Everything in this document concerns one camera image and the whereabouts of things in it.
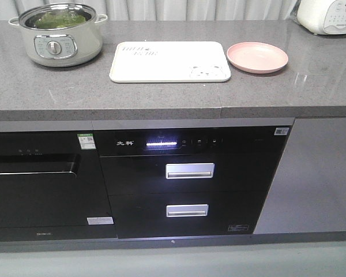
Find cream bear serving tray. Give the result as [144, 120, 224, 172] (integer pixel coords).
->
[109, 41, 231, 83]

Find upper silver drawer handle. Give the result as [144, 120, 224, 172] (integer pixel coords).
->
[166, 163, 215, 179]

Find white QR sticker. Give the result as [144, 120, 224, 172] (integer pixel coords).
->
[274, 127, 290, 136]

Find green lettuce leaves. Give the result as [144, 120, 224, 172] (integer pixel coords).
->
[32, 10, 87, 29]

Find white rice cooker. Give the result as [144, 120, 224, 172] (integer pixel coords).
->
[296, 0, 346, 35]

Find green energy label sticker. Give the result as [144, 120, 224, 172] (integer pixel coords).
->
[77, 133, 96, 150]

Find grey cabinet door panel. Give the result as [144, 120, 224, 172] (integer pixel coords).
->
[255, 118, 346, 234]

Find black disinfection cabinet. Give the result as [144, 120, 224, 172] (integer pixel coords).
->
[94, 125, 289, 238]

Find cream electric cooking pot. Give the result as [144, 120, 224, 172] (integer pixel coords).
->
[8, 3, 108, 67]

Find black built-in dishwasher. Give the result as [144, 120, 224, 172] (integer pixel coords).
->
[0, 131, 116, 242]

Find pink round plate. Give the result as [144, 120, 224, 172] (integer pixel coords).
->
[227, 42, 289, 74]

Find silver drawer handle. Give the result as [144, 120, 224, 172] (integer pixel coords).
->
[166, 163, 215, 179]
[166, 204, 209, 218]

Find lower silver drawer handle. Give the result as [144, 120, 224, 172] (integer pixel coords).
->
[166, 204, 209, 218]

